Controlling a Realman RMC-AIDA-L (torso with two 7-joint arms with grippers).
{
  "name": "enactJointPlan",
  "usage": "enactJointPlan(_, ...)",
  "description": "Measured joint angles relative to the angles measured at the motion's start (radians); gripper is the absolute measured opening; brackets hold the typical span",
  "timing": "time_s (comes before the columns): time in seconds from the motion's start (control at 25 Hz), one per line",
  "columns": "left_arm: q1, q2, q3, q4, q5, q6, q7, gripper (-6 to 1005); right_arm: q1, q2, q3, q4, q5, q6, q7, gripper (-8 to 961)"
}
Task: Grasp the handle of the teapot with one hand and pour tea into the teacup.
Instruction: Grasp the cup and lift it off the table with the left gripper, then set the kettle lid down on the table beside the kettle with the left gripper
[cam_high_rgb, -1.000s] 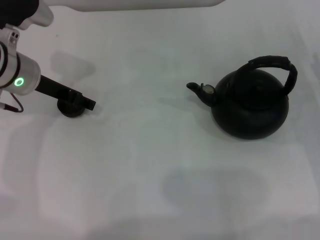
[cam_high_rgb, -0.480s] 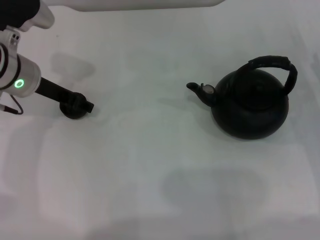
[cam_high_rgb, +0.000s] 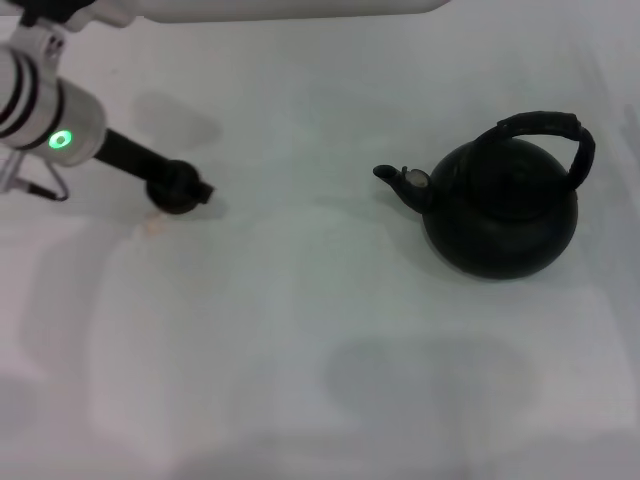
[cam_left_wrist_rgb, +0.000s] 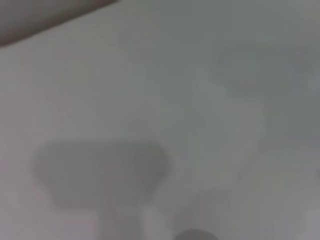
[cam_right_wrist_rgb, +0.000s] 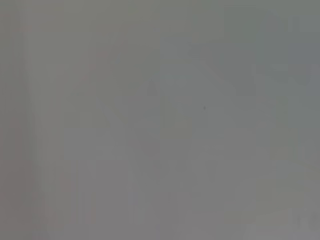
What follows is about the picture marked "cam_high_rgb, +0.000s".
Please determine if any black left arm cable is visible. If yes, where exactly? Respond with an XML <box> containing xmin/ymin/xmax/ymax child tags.
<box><xmin>0</xmin><ymin>152</ymin><xmax>70</xmax><ymax>202</ymax></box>

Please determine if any black round teapot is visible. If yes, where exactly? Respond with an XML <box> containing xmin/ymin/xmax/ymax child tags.
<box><xmin>372</xmin><ymin>110</ymin><xmax>597</xmax><ymax>281</ymax></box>

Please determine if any small dark teacup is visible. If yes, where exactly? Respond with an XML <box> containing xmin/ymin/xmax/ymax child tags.
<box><xmin>144</xmin><ymin>180</ymin><xmax>207</xmax><ymax>216</ymax></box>

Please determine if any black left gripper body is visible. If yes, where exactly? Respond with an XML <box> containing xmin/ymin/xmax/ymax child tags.
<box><xmin>92</xmin><ymin>127</ymin><xmax>175</xmax><ymax>185</ymax></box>

